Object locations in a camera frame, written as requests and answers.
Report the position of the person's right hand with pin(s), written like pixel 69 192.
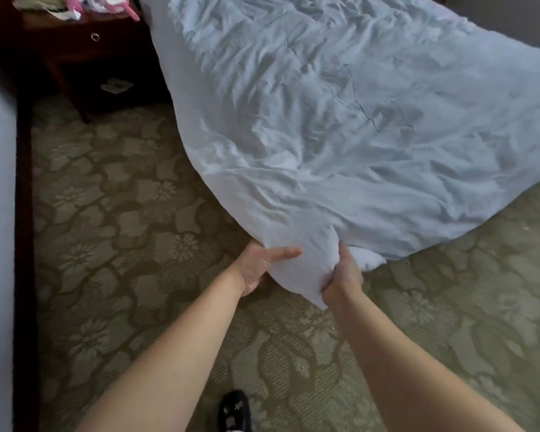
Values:
pixel 342 278

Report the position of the person's left hand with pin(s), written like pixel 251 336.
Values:
pixel 252 269

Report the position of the person's right thumb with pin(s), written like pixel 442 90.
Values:
pixel 343 254

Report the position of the person's left thumb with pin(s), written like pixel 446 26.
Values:
pixel 282 254

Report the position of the white duvet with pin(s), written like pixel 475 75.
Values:
pixel 351 121

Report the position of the person's right forearm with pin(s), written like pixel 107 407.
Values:
pixel 409 368

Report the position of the person's left forearm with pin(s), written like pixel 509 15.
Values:
pixel 162 359

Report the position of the person's black shoe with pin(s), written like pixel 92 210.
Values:
pixel 233 411

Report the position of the white paper card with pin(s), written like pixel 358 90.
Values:
pixel 116 86

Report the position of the dark wooden nightstand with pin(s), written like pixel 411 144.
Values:
pixel 76 53

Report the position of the pink and white clutter pile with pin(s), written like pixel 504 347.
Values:
pixel 76 4

